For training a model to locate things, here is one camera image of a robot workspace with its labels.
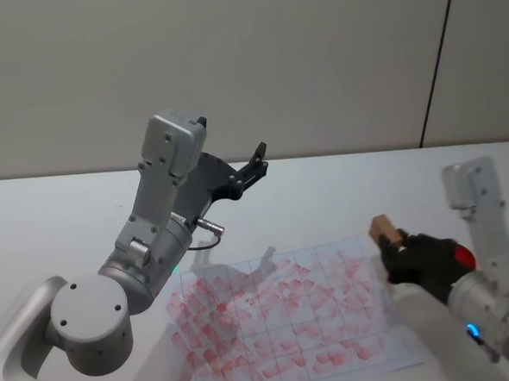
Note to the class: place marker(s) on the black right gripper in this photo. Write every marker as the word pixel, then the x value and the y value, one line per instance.
pixel 423 271

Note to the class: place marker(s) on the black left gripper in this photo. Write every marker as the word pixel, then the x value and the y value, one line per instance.
pixel 217 180

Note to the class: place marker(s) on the small wooden stamp block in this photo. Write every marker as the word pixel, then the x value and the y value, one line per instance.
pixel 384 228

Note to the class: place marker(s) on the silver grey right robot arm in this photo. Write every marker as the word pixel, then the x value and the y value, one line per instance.
pixel 488 297

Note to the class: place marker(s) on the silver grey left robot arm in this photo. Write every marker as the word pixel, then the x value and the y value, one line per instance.
pixel 89 315

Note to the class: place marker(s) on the red round knob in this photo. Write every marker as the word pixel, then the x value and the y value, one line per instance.
pixel 465 259

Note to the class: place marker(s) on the grid paper with red stamps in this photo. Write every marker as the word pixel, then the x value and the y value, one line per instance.
pixel 288 322

